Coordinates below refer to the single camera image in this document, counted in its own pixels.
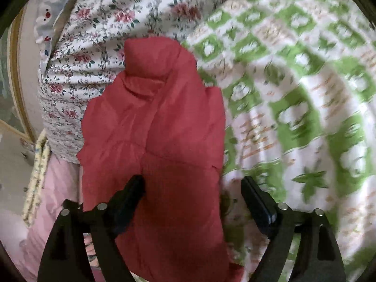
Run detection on green patterned blanket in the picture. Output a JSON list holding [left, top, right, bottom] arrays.
[[180, 0, 376, 282]]

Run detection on pink quilt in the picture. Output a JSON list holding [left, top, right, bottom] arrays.
[[20, 156, 97, 282]]

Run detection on wooden frame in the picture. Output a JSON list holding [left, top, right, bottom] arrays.
[[7, 12, 37, 144]]

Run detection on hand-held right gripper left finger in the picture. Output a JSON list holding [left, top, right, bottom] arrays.
[[38, 175, 146, 282]]

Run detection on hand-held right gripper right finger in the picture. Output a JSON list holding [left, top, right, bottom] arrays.
[[241, 176, 347, 282]]

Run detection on yellow floral cloth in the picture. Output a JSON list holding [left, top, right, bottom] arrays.
[[22, 129, 52, 227]]

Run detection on red quilted jacket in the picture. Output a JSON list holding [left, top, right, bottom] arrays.
[[77, 36, 244, 282]]

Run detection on white pillow with red dots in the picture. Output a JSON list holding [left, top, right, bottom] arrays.
[[34, 0, 89, 65]]

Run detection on floral quilt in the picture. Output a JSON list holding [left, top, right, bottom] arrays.
[[37, 0, 265, 163]]

